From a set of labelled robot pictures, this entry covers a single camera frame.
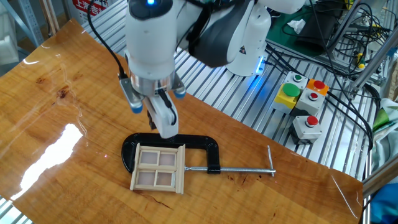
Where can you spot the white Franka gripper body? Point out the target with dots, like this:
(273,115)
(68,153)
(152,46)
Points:
(166,119)

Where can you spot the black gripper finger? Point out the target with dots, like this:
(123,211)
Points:
(151,122)

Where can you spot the miniature wooden sliding window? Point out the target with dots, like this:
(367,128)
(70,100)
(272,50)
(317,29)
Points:
(157,169)

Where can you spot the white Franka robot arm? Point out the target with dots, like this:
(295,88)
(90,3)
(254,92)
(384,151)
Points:
(149,40)

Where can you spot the black C-clamp with steel screw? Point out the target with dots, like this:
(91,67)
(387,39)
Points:
(199,141)

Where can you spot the glossy wood-grain mat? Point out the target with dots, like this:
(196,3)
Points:
(77,174)

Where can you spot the yellow box large green button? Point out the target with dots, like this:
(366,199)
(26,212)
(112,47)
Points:
(287,95)

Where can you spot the red and white sign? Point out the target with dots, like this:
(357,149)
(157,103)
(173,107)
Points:
(90,7)

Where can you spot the grey box small green button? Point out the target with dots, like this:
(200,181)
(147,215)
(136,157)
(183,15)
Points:
(295,79)

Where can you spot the grey box large red button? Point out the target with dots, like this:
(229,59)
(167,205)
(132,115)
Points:
(306,127)

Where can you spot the grey box small red button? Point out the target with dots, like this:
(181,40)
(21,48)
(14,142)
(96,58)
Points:
(311,101)

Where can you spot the pair of wooden sticks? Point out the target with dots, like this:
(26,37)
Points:
(49,15)

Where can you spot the orange box red button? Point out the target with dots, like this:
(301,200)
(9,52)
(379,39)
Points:
(318,85)

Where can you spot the grey perforated shelf upright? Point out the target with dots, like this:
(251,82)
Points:
(29,21)

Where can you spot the crumpled white paper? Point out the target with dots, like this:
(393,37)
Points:
(297,26)

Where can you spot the black pouch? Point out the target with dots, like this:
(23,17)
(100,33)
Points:
(320,28)

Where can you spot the green and white cloth bag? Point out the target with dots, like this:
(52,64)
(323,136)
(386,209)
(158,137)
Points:
(385,130)

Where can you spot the blue fabric item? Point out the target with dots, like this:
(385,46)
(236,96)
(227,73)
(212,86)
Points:
(385,205)

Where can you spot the metal wrist bracket blue caps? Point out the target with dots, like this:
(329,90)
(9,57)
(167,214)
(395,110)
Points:
(130,93)

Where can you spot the slanted aluminium frame bar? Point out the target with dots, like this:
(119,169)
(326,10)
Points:
(373,62)

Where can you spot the aluminium frame rail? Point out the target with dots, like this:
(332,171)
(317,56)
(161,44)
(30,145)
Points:
(379,179)

